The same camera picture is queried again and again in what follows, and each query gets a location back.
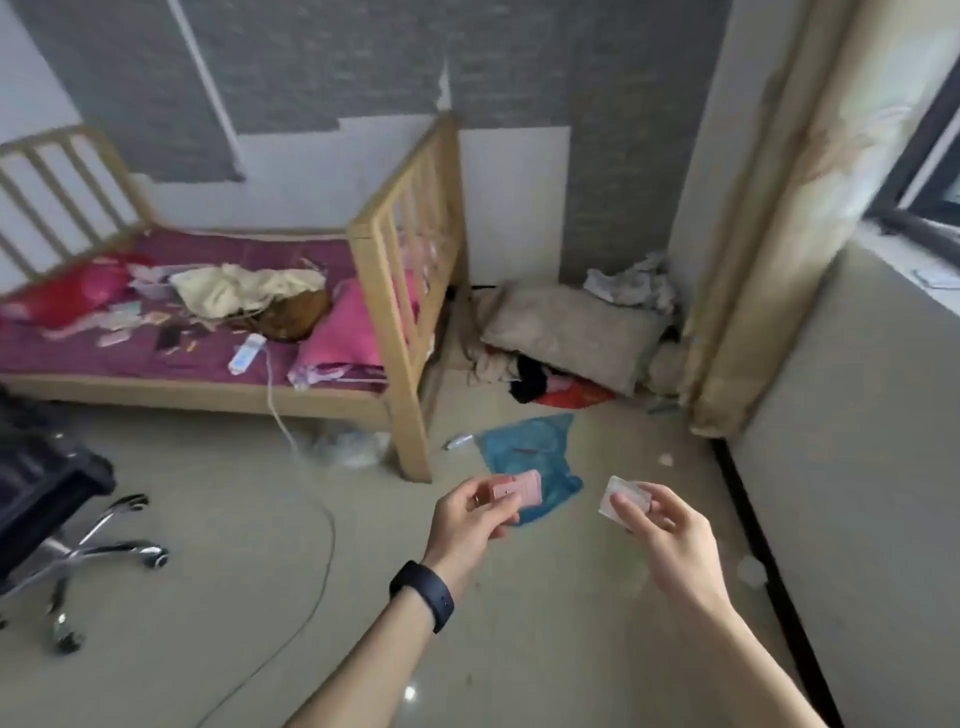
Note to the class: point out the purple bed sheet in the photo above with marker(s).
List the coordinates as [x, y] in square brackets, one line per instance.
[75, 356]

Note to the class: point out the black phone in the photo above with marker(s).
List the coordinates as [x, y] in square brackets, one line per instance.
[169, 337]

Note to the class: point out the black smartwatch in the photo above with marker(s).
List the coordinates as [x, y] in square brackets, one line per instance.
[424, 592]

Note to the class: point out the brown handbag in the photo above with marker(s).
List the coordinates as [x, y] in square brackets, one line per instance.
[300, 311]

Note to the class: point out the blue plastic object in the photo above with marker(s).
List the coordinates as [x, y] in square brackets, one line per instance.
[532, 450]

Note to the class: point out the beige patterned curtain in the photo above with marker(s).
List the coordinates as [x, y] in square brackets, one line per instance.
[787, 225]

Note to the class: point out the person's right hand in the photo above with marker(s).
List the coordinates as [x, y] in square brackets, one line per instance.
[682, 555]

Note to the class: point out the pink folded blanket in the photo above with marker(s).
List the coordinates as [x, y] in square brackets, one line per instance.
[345, 337]

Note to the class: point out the wooden bed frame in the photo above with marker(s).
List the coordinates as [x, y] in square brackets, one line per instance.
[397, 375]

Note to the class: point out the person's left hand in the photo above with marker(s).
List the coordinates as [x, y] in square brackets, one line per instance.
[465, 532]

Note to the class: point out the clear plastic bag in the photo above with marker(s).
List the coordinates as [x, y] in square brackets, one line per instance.
[352, 448]

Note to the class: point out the beige floor pillow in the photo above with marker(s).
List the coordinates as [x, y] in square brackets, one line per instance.
[577, 337]

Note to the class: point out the red floral pillow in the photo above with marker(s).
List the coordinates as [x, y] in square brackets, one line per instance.
[67, 292]

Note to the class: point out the white clothes pile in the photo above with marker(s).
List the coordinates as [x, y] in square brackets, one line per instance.
[634, 285]

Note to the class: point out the pink blush compact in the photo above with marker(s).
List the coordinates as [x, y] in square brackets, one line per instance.
[521, 487]

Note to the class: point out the person's left forearm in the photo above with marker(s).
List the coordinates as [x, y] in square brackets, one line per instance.
[360, 675]

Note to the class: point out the cream cloth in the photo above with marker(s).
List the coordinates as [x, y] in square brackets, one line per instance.
[225, 289]

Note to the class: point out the person's right forearm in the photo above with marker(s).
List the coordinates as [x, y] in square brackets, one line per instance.
[750, 675]

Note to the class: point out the grey wall sheet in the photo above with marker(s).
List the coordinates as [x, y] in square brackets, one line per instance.
[375, 60]

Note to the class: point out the small clear tube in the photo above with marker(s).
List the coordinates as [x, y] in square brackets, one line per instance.
[457, 442]

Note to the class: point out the black office chair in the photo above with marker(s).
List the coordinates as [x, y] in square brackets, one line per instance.
[37, 487]

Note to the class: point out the black window frame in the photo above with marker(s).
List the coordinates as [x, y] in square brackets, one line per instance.
[919, 232]

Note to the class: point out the black cloth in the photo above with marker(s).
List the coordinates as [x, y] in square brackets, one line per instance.
[529, 379]

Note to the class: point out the red plastic bag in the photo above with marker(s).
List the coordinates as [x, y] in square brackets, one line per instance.
[574, 394]

